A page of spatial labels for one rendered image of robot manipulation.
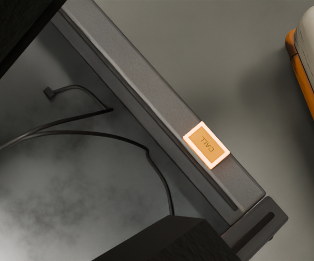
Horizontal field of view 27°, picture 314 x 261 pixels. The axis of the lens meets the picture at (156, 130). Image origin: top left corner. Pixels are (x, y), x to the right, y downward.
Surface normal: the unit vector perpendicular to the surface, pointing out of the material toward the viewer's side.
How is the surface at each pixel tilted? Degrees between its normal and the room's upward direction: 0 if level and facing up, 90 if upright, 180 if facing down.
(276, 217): 43
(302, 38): 90
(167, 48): 0
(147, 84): 0
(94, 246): 0
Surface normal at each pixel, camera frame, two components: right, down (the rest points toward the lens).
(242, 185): 0.02, -0.25
